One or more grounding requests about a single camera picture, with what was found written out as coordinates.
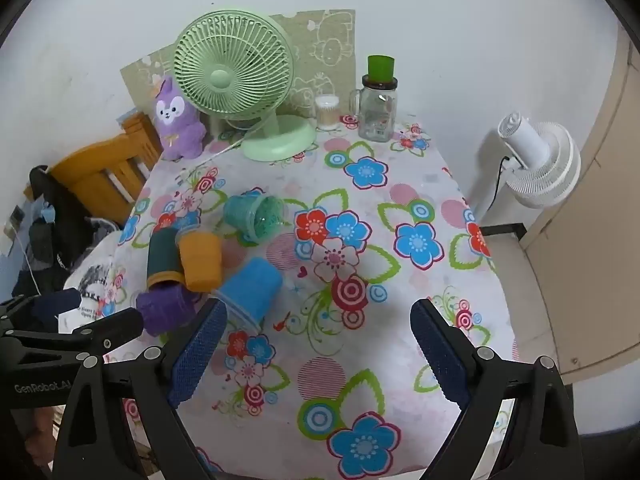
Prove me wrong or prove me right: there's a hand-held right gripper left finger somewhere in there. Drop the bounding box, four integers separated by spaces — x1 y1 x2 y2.
52 298 228 480

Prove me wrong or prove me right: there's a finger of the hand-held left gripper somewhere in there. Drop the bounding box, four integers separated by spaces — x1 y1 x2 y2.
60 307 146 366
0 287 84 333

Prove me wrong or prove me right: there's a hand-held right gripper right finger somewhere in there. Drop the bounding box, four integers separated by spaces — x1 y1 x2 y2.
410 298 583 480

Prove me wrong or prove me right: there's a blue plastic cup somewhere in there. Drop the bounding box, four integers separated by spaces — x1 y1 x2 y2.
210 256 284 333

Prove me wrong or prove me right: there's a purple plastic cup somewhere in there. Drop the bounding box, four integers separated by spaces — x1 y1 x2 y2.
135 282 201 337

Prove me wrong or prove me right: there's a dark green plastic cup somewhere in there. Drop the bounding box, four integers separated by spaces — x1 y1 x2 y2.
146 227 182 292

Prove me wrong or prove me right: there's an orange plastic cup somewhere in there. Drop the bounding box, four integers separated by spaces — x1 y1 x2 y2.
176 226 223 292

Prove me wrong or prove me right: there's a teal plastic cup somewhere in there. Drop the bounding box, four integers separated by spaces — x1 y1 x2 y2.
222 190 291 246

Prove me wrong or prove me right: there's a green cup lid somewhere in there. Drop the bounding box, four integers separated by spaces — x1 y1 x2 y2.
366 54 396 83

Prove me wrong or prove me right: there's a white plastic bag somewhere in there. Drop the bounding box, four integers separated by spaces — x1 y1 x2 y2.
57 252 126 333

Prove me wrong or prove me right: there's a dark clothes pile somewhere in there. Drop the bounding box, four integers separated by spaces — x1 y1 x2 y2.
12 165 123 331

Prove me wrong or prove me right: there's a floral tablecloth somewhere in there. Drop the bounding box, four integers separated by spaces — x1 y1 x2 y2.
97 117 521 480

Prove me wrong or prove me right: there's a black stand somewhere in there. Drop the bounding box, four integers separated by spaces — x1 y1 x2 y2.
477 222 526 243

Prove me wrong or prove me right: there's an orange wooden chair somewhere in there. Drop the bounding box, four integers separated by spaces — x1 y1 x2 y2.
22 112 163 226

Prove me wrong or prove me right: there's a beige door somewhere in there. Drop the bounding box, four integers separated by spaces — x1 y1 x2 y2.
517 25 640 386

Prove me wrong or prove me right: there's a purple plush toy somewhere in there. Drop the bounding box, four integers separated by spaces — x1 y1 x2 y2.
151 76 207 162

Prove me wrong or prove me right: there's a white standing fan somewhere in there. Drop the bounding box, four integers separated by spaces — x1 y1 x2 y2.
470 112 582 233

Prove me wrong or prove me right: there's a glass mug jar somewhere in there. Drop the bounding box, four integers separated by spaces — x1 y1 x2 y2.
348 76 398 142

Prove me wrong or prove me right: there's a clear cotton swab container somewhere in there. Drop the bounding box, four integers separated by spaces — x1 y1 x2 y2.
314 94 342 133

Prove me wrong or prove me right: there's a green desk fan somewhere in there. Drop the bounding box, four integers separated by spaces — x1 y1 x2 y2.
173 9 318 162

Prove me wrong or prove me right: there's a beige cartoon patterned board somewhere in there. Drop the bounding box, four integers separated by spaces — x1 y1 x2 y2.
120 9 357 133

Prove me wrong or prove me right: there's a black fan cable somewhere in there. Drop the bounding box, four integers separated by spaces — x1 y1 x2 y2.
487 155 512 213

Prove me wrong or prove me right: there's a white fan cable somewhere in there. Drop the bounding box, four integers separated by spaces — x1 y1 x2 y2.
197 130 261 163

